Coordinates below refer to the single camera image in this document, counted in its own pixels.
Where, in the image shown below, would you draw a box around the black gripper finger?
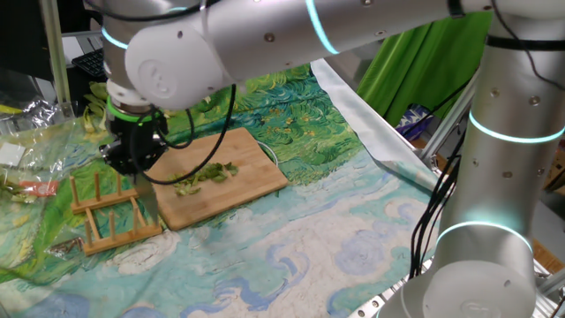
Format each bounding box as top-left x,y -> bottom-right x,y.
99,140 -> 133,176
132,148 -> 168,174

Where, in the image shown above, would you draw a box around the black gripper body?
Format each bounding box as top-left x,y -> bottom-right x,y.
108,117 -> 170,154

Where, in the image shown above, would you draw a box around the steel cleaver knife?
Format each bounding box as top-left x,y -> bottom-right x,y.
133,172 -> 161,226

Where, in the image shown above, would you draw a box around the wooden peg rack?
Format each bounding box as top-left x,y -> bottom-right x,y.
69,171 -> 163,256

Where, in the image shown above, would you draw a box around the clear plastic bag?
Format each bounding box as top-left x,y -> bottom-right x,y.
0,99 -> 107,286

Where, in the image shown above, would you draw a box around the red printed label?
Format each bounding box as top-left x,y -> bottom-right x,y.
19,179 -> 60,198

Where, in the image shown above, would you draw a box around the black computer keyboard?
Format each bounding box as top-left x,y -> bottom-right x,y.
72,48 -> 106,79

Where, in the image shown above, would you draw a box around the bamboo cutting board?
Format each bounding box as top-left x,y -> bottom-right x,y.
145,126 -> 290,231

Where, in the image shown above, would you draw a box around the small bag of screws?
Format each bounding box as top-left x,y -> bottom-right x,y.
48,238 -> 85,258

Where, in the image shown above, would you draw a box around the white paper label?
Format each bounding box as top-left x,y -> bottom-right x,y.
0,141 -> 26,168

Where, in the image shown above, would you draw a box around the dark green vegetable bunch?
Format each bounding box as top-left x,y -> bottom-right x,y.
0,176 -> 27,203

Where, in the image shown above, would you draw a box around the black office chair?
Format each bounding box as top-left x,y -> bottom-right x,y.
56,0 -> 102,32

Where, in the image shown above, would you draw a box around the black monitor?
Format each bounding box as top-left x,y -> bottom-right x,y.
0,0 -> 55,83

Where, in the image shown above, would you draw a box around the painted landscape tablecloth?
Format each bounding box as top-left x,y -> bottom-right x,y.
0,61 -> 469,318

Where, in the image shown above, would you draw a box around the blue patterned bag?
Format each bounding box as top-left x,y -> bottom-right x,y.
395,103 -> 442,140

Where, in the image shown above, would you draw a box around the green fabric curtain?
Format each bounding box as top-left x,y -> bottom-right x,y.
357,11 -> 493,127

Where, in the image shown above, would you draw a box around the cardboard box red label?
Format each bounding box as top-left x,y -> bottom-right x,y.
541,148 -> 565,195

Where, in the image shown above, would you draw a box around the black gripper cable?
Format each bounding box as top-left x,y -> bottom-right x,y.
130,83 -> 237,186

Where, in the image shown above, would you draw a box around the aluminium frame post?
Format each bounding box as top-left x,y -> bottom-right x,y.
418,70 -> 480,161
536,268 -> 565,298
39,0 -> 76,119

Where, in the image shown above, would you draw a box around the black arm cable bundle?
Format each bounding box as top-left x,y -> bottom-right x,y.
408,132 -> 467,279

